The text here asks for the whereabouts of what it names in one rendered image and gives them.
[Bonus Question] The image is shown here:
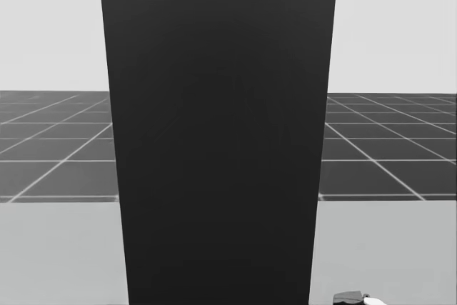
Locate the black screen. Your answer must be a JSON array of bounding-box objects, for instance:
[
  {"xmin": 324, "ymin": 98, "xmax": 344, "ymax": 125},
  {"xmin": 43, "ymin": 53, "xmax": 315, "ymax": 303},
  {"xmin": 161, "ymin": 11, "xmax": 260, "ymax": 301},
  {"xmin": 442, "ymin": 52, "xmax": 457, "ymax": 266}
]
[{"xmin": 99, "ymin": 0, "xmax": 338, "ymax": 305}]

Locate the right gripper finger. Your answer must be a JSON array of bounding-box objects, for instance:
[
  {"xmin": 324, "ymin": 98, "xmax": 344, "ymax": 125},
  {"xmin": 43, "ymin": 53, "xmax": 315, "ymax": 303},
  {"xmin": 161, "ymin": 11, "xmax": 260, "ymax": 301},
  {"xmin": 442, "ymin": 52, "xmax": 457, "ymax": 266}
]
[{"xmin": 332, "ymin": 291, "xmax": 388, "ymax": 305}]

